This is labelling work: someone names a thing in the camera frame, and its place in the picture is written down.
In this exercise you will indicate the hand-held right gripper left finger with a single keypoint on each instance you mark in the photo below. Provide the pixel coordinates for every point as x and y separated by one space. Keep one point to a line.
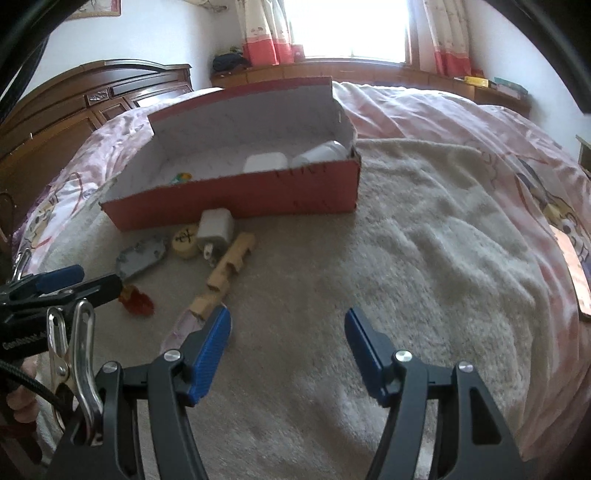
210 360

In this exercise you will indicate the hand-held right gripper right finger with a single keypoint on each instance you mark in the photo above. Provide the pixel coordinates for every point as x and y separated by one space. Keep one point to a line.
364 355

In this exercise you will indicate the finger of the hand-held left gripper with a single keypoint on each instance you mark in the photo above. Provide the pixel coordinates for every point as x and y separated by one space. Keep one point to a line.
60 278
97 288

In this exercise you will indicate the pink plastic clip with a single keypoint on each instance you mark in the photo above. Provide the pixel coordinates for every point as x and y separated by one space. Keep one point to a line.
182 328

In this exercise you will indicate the red plastic toy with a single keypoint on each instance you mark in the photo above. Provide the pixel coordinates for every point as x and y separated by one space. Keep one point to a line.
138 302

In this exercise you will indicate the pale blue oval case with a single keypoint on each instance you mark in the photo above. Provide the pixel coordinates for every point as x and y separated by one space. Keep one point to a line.
141 256

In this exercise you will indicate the notched wooden piece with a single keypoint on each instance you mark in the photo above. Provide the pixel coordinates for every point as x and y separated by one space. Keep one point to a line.
226 267

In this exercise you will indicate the round wooden chess piece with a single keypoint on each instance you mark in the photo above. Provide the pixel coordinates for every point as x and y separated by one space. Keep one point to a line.
184 241

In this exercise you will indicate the white plug charger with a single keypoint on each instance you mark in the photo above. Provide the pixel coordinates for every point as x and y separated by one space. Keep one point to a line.
214 226

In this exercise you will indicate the green printed lighter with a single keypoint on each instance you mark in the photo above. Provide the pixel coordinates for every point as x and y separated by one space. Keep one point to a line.
181 177

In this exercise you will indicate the red cardboard box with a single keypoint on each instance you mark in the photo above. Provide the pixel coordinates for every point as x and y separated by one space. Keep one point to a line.
277 194

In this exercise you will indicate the white rounded case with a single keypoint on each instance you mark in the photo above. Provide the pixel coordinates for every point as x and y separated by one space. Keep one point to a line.
265 164

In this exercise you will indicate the small white bottle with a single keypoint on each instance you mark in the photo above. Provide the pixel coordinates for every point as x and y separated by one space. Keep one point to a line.
318 154

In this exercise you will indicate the person's left hand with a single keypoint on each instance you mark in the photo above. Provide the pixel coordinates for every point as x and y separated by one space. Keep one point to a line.
22 407

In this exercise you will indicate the metal spring clamp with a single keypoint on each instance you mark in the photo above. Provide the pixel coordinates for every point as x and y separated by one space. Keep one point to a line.
83 350
21 267

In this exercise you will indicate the beige fleece blanket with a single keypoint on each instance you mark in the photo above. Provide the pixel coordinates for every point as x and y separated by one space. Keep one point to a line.
415 254

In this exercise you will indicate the dark wooden headboard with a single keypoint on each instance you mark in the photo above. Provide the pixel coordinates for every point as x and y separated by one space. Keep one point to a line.
69 120

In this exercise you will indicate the pink checked quilt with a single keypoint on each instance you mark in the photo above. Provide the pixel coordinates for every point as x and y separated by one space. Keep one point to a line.
438 129

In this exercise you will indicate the pile of dark clothes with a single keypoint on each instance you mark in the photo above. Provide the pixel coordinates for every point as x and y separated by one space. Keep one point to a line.
231 61

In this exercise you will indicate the wooden window cabinet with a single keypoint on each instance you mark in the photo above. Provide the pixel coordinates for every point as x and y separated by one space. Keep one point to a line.
378 71

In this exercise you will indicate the yellow flat box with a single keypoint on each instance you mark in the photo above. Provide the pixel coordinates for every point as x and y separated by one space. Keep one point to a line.
476 81

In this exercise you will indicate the wooden nightstand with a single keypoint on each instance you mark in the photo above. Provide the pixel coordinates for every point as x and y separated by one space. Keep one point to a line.
584 154

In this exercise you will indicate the stack of green books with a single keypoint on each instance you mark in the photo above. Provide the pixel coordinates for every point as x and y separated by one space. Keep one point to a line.
510 86

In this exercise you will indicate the cream and pink curtain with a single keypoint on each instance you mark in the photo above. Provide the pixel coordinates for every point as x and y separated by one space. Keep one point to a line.
268 32
445 37

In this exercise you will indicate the small red box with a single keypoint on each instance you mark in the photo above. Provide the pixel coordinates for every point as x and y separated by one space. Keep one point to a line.
298 53

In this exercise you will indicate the bright window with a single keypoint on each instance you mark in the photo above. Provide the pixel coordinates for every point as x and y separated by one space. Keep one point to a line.
346 27

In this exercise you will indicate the framed wall photo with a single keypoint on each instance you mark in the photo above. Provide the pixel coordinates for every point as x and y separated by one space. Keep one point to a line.
97 7

